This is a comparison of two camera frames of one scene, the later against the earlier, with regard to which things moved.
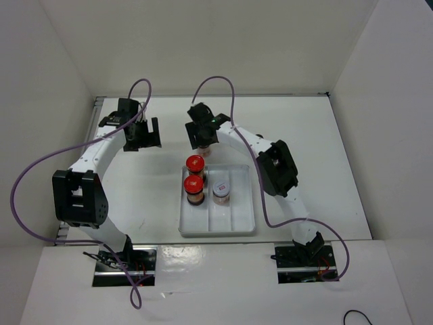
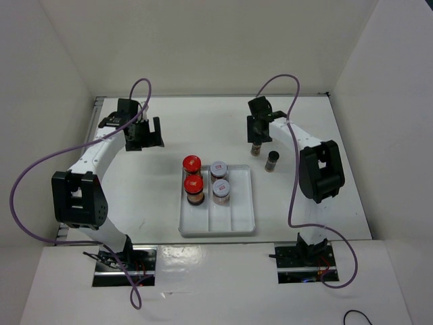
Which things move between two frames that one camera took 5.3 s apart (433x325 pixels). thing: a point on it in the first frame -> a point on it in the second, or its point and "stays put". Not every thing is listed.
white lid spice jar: (220, 193) stays put
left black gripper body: (137, 141) stays put
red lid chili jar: (193, 186) stays put
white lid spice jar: (205, 152) -> (218, 170)
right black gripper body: (194, 129) -> (253, 135)
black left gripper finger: (153, 139) stays put
